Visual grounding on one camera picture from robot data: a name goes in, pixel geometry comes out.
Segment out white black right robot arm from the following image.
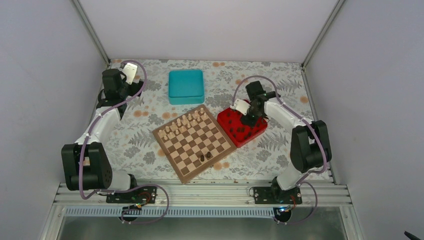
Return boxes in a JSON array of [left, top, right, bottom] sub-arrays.
[[231, 81, 332, 204]]

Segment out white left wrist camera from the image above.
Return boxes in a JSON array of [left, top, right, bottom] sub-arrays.
[[122, 63, 138, 85]]

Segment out right aluminium corner post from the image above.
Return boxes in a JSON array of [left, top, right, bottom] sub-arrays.
[[302, 0, 346, 71]]

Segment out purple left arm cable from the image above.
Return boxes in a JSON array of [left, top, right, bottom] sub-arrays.
[[78, 59, 170, 225]]

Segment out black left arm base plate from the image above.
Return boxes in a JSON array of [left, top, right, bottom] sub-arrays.
[[106, 185, 157, 205]]

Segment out aluminium corner post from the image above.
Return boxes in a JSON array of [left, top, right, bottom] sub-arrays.
[[71, 0, 111, 66], [302, 0, 346, 71]]

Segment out aluminium front rail frame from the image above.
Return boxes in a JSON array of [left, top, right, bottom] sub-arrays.
[[52, 181, 353, 208]]

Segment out wooden chess board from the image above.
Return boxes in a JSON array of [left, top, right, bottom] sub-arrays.
[[152, 104, 237, 184]]

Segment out left aluminium corner post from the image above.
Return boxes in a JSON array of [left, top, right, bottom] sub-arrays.
[[71, 0, 111, 66]]

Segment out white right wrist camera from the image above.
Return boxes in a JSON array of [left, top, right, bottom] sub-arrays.
[[230, 98, 251, 116]]

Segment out floral patterned table mat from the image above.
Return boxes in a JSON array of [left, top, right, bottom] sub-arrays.
[[104, 60, 313, 181]]

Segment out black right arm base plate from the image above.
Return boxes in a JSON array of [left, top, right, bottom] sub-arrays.
[[253, 186, 303, 205]]

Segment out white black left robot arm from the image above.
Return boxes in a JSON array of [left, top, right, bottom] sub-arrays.
[[61, 60, 146, 203]]

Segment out teal plastic box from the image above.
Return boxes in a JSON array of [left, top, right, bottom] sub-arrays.
[[168, 69, 205, 105]]

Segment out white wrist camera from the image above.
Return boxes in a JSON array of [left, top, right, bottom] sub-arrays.
[[122, 63, 138, 85], [230, 98, 251, 116]]

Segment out red plastic tray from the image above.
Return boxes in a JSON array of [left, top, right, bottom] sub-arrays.
[[217, 107, 268, 148]]

